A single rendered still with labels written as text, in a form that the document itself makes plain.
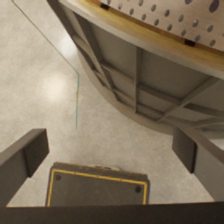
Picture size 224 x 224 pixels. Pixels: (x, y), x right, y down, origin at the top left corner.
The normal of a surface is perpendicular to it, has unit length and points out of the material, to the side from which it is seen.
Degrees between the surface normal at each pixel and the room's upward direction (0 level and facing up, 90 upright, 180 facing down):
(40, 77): 0
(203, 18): 43
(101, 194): 0
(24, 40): 0
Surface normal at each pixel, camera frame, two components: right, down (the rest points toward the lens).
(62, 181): -0.14, -0.15
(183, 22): -0.41, 0.50
